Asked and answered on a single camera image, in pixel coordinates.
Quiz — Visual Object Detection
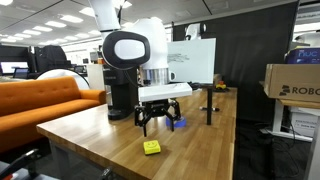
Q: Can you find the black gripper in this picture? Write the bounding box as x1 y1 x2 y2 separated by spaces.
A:
134 99 182 138

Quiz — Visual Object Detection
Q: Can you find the yellow smiley duster block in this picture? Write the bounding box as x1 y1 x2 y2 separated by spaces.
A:
143 139 162 156

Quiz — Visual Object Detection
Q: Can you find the black whiteboard stand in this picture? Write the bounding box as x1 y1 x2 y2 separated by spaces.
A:
174 80 214 126

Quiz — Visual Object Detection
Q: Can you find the white whiteboard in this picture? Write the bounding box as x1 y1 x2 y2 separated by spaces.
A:
166 37 217 85

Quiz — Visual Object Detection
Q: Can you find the blue tape roll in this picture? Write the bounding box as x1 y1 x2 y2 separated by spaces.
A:
165 114 187 129

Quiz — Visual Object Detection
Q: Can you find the black coffee machine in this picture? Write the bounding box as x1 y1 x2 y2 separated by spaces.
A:
103 65 140 121

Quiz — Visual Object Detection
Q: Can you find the black marker pen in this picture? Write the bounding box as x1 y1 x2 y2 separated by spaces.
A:
199 106 221 112

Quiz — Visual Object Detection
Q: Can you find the yellow toy vehicle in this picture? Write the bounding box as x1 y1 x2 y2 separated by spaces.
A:
214 80 230 93

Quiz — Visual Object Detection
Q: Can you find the white cabinet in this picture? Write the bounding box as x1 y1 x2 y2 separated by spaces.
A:
87 63 106 91

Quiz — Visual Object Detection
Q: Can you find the white round table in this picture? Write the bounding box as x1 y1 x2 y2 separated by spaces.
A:
35 68 90 90

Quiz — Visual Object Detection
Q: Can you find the rectangular ceiling light panel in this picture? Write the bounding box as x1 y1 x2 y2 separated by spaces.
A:
119 0 133 10
32 25 53 33
78 6 96 18
44 20 66 29
59 14 84 24

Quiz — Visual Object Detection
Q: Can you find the orange sofa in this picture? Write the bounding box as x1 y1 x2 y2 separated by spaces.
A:
0 75 108 154

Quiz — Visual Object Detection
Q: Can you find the black curtain backdrop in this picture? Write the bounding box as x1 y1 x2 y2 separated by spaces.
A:
171 0 300 123

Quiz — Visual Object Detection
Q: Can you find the cardboard box with black print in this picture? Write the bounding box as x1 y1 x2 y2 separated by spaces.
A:
263 63 320 104

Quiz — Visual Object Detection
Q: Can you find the white printed carton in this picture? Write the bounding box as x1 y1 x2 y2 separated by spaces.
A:
289 111 319 138

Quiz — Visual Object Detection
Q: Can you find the computer monitor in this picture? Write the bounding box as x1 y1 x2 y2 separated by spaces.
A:
0 60 29 75

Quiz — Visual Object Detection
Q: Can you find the blue cardboard box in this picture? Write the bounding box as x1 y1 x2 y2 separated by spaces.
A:
285 46 320 65

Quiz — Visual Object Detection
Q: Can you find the white wrist camera mount plate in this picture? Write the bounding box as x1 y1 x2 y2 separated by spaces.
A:
137 82 194 103

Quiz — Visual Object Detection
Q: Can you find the white desk frame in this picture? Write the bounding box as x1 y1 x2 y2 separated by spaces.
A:
259 99 320 180

